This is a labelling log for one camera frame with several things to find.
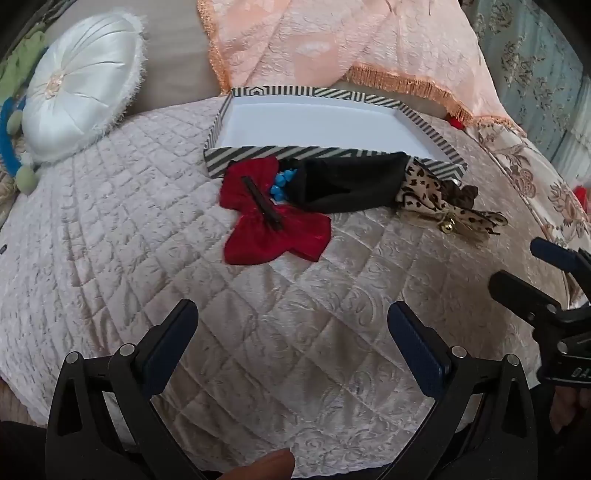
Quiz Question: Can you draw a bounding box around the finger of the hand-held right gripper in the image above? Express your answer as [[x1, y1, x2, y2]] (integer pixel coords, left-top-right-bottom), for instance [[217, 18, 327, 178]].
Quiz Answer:
[[488, 271, 563, 325], [530, 237, 591, 278]]

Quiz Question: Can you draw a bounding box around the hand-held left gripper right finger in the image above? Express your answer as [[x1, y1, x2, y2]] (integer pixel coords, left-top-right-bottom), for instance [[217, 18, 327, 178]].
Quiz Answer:
[[387, 301, 543, 480]]

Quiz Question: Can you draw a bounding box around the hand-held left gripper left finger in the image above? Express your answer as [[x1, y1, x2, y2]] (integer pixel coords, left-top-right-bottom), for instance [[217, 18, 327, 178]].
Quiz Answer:
[[45, 298, 199, 480]]

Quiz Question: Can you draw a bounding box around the brown scrunchie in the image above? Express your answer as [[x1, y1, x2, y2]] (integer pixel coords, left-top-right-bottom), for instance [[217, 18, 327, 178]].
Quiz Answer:
[[441, 182, 481, 208]]

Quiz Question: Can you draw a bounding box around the red bow hair clip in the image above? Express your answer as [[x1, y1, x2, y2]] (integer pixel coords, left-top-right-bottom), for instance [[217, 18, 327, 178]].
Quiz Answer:
[[219, 157, 332, 265]]

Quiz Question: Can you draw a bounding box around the leopard print bow with bell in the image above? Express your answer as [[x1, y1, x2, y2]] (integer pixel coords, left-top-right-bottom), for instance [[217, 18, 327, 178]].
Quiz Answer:
[[394, 159, 509, 243]]

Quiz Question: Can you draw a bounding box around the black fabric pouch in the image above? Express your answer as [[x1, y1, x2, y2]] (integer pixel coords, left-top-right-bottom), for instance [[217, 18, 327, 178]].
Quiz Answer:
[[281, 151, 411, 214]]

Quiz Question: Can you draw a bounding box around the blue bead bracelet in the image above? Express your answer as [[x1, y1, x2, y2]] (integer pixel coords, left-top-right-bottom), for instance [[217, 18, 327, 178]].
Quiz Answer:
[[270, 168, 298, 202]]

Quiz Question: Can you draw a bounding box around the striped cardboard box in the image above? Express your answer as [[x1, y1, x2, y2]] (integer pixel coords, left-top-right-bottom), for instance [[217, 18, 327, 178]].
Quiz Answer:
[[204, 85, 468, 180]]

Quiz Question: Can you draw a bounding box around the person's right hand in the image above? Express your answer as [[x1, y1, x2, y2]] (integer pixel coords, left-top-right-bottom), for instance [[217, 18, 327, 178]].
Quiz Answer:
[[551, 383, 591, 435]]

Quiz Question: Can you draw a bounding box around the person's left hand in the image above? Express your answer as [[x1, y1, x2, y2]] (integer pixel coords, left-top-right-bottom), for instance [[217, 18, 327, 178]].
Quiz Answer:
[[217, 449, 296, 480]]

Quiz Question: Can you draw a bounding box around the cream floral bedspread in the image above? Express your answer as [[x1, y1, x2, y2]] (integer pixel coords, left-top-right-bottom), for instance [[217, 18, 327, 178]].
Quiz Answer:
[[466, 115, 591, 305]]

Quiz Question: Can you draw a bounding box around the cream quilted blanket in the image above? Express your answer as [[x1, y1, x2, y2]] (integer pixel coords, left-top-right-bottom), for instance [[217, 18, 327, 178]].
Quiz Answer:
[[0, 97, 573, 480]]

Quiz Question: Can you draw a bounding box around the teal floral fabric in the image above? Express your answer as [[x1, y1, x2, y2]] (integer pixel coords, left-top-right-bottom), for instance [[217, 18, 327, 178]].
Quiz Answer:
[[462, 0, 591, 158]]

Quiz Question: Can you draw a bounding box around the dark clothing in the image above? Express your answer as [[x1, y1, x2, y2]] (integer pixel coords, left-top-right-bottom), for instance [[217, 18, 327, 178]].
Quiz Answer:
[[0, 419, 51, 480]]

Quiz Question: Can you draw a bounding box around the blue fuzzy hoop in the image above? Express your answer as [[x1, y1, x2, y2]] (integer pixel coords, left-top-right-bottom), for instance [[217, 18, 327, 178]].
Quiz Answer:
[[0, 97, 38, 195]]

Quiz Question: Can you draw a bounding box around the white round satin pillow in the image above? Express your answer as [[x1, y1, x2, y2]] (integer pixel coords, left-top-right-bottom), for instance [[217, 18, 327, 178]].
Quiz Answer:
[[21, 13, 147, 163]]

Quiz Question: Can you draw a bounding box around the beige upholstered backrest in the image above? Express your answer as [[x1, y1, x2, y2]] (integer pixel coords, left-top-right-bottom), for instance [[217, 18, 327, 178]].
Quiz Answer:
[[46, 0, 222, 112]]

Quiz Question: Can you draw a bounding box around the peach fringed cloth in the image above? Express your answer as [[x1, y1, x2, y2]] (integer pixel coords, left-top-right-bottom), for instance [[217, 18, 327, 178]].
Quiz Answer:
[[196, 0, 527, 134]]

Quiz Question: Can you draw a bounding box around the green plush toy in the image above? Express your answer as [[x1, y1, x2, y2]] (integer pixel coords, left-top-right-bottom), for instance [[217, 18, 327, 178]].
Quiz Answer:
[[0, 34, 51, 100]]

